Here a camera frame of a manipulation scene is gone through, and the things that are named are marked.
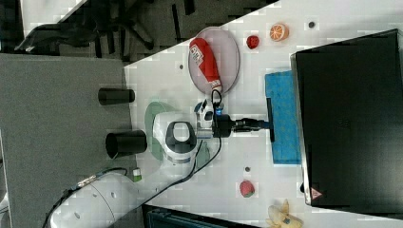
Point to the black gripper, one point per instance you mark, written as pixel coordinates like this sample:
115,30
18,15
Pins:
223,125

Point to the black toaster oven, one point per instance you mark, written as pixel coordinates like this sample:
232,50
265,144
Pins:
337,112

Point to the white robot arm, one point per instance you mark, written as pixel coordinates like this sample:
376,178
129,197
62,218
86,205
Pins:
102,199

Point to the blue small bowl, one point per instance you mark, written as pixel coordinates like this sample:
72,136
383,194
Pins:
199,108

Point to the green measuring cup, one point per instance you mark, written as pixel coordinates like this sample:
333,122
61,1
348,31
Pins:
203,155

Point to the grey round plate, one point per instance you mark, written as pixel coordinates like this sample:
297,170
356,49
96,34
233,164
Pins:
226,53

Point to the dark red strawberry toy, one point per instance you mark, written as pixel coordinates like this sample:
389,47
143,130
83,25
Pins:
252,41

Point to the red ketchup bottle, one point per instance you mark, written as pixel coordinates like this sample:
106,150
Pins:
203,56

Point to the green oval colander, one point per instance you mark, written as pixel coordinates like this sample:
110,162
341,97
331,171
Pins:
150,114

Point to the peeled banana toy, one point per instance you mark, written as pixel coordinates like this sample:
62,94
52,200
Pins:
280,217

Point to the orange slice toy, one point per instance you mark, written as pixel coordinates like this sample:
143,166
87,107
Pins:
279,32

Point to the green bottle white cap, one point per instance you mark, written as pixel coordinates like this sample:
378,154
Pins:
137,175

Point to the black round pan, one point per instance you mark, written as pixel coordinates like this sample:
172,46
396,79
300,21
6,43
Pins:
125,143

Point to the black cylinder cup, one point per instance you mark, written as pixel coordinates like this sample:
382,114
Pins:
114,96

